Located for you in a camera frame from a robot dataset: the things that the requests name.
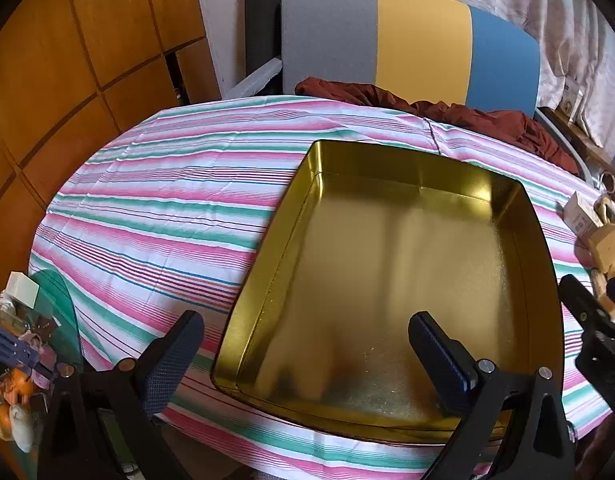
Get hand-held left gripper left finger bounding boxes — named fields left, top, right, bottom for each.
left=40, top=310, right=205, bottom=480

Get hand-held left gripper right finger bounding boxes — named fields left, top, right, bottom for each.
left=407, top=311, right=575, bottom=480

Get yellow snack packet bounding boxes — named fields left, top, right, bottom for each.
left=589, top=223, right=615, bottom=272
left=591, top=269, right=615, bottom=317

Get beige cardboard box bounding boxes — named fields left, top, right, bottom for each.
left=562, top=191, right=604, bottom=237

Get gold metal tin box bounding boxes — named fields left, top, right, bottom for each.
left=210, top=139, right=565, bottom=445

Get green glass side table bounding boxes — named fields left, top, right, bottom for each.
left=0, top=269, right=84, bottom=461

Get striped tablecloth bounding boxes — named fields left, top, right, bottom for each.
left=27, top=95, right=615, bottom=480

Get wooden desk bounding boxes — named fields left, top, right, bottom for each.
left=537, top=105, right=615, bottom=166

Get orange toy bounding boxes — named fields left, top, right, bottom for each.
left=0, top=367, right=38, bottom=403

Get purple plastic item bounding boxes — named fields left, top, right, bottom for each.
left=0, top=325, right=42, bottom=371

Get small white box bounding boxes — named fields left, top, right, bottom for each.
left=6, top=272, right=40, bottom=309

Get grey chair armrest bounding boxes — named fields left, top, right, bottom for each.
left=226, top=57, right=284, bottom=100
left=534, top=106, right=595, bottom=183

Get white paper boxes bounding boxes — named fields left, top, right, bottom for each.
left=562, top=77, right=595, bottom=128

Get dark red cloth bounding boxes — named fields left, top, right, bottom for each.
left=294, top=76, right=581, bottom=176

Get patterned curtain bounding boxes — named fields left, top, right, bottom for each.
left=402, top=0, right=615, bottom=161

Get grey yellow blue chair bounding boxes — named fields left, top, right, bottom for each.
left=280, top=0, right=542, bottom=121

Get wooden cabinet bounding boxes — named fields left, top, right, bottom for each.
left=0, top=0, right=223, bottom=301

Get black rolled mat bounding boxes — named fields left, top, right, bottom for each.
left=244, top=0, right=284, bottom=96

